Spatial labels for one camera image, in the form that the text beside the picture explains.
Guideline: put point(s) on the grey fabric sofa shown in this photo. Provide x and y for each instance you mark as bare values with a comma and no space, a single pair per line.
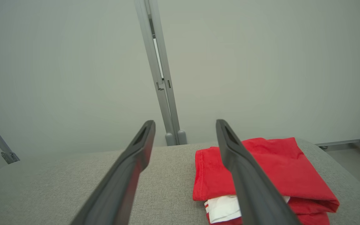
42,187

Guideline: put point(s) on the grey metal floor rail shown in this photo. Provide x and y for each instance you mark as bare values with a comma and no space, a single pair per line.
339,143

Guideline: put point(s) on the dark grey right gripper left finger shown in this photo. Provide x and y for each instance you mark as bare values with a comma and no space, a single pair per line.
117,184

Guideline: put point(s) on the red shorts with white stripe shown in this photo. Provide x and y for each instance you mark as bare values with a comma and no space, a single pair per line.
314,219

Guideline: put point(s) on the red and white jersey shirt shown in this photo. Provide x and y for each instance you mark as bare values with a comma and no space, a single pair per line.
280,165

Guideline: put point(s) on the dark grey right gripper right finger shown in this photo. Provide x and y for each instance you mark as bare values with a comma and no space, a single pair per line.
255,193

